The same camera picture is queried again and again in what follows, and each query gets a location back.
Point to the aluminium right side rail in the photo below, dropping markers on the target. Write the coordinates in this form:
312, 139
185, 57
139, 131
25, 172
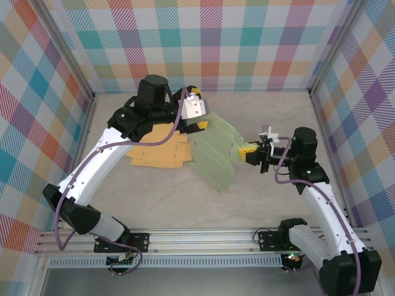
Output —
321, 123

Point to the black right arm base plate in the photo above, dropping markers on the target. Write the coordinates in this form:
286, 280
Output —
268, 240

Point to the orange paper box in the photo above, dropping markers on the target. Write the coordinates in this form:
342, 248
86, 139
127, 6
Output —
160, 151

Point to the aluminium left corner post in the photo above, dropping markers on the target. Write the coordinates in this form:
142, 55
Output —
64, 49

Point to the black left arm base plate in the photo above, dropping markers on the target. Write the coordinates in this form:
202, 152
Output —
142, 242

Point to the aluminium right corner post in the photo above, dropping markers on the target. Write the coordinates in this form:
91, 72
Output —
334, 46

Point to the black right connector board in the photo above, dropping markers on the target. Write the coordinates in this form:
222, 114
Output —
293, 258

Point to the green paper box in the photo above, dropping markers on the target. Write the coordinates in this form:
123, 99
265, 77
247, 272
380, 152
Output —
216, 154

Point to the black left connector board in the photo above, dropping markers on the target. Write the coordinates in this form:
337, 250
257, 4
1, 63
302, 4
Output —
120, 262

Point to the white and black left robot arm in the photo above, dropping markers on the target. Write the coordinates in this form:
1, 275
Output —
92, 166

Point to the aluminium corner post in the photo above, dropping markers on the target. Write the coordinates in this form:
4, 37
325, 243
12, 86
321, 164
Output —
334, 46
64, 49

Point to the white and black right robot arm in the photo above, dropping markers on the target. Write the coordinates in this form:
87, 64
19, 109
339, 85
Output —
321, 206

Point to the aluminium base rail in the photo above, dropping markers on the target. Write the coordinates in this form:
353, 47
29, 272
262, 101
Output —
200, 240

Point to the black connector board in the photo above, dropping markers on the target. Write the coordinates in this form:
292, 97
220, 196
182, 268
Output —
120, 262
293, 258

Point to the aluminium left side rail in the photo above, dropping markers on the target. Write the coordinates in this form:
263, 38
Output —
87, 123

